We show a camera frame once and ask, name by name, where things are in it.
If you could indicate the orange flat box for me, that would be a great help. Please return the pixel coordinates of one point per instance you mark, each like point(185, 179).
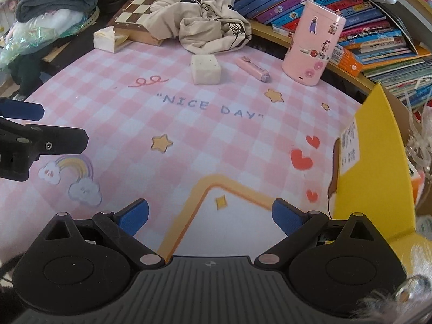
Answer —
point(351, 62)

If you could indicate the wooden chessboard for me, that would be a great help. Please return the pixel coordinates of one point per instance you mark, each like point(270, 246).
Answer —
point(135, 10)

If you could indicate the beige printed cloth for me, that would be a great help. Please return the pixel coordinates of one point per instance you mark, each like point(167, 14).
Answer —
point(202, 23)

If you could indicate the pink sticker-covered cylinder container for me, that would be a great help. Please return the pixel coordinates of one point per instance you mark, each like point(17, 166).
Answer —
point(307, 50)

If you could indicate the pink tube with purple cap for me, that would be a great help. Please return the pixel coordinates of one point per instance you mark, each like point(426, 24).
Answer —
point(251, 67)

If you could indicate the clear iridescent plastic bag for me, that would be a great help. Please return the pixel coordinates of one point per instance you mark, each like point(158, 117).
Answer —
point(30, 33)

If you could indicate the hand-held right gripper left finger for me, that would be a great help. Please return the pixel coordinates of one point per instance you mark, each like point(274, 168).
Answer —
point(135, 214)

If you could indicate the grey fluffy trim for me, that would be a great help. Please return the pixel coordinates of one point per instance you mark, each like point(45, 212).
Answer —
point(398, 300)

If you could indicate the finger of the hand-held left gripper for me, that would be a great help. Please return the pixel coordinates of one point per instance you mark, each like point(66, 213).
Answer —
point(20, 108)
point(60, 141)

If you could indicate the row of colourful books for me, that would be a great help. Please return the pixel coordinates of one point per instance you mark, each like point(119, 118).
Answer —
point(371, 33)

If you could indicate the pink checked desk mat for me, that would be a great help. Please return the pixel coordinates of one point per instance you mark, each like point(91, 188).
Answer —
point(202, 141)

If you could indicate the white soft block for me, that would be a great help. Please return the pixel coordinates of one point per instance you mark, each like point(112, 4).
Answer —
point(204, 69)

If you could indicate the yellow cardboard box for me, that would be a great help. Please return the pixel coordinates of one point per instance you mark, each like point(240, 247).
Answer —
point(371, 162)

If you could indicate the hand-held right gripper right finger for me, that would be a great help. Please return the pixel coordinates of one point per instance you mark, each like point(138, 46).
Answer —
point(287, 214)

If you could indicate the cream paper box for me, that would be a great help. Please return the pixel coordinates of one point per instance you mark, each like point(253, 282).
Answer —
point(104, 38)

